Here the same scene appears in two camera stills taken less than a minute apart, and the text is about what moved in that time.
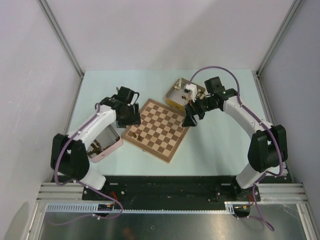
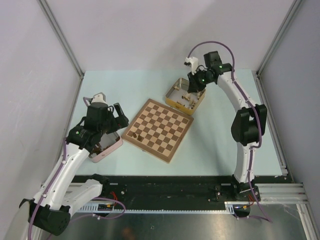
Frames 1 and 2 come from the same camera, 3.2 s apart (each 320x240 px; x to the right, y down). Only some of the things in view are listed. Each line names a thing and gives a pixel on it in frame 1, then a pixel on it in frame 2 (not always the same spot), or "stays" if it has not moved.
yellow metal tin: (175, 97) stays
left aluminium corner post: (61, 36) stays
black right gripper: (192, 108) → (193, 87)
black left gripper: (135, 119) → (120, 122)
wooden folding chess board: (159, 132) stays
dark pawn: (140, 138) stays
